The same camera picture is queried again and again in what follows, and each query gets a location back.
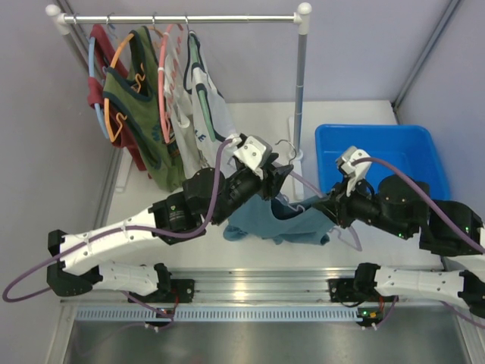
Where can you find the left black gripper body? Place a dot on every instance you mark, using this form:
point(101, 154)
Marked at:
point(270, 180)

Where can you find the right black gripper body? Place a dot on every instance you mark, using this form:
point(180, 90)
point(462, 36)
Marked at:
point(362, 205)

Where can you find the lavender plastic hanger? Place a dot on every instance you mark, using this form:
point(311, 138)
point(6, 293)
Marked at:
point(310, 186)

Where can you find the teal tank top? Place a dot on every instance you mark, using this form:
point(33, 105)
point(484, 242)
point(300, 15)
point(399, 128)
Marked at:
point(280, 222)

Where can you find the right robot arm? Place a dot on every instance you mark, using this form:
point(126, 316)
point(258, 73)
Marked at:
point(400, 210)

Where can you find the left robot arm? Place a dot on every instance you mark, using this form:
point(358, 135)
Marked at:
point(88, 261)

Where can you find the white shirt on pink hanger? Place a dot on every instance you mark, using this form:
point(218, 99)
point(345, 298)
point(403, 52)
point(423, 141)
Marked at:
point(178, 106)

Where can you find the white navy-trimmed tank top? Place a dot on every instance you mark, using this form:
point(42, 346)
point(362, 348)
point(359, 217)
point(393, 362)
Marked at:
point(221, 118)

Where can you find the mint green hanger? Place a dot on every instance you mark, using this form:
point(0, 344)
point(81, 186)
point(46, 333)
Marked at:
point(201, 92)

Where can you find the pink hanger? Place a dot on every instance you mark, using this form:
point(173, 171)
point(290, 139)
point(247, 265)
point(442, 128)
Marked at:
point(165, 125)

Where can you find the green tank top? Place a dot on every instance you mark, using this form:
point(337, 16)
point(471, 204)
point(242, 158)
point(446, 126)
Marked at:
point(134, 99)

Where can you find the red tank top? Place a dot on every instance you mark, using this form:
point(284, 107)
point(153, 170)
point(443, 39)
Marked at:
point(104, 53)

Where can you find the light blue hanger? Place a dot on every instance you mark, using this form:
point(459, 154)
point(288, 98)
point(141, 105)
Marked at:
point(91, 71)

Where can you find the blue plastic bin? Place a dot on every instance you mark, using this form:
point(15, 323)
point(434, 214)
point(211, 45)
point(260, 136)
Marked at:
point(410, 148)

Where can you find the white clothes rack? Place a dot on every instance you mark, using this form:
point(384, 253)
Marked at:
point(65, 24)

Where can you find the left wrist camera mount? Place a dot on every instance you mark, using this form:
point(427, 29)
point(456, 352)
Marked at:
point(250, 151)

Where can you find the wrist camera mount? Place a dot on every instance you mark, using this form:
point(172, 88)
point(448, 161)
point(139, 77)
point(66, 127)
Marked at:
point(250, 151)
point(353, 167)

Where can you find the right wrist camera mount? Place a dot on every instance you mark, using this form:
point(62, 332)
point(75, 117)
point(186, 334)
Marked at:
point(353, 167)

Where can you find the aluminium mounting rail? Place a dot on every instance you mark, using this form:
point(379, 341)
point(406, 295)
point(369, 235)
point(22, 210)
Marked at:
point(257, 284)

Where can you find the slotted cable duct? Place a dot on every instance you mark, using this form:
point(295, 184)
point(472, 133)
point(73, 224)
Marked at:
point(227, 314)

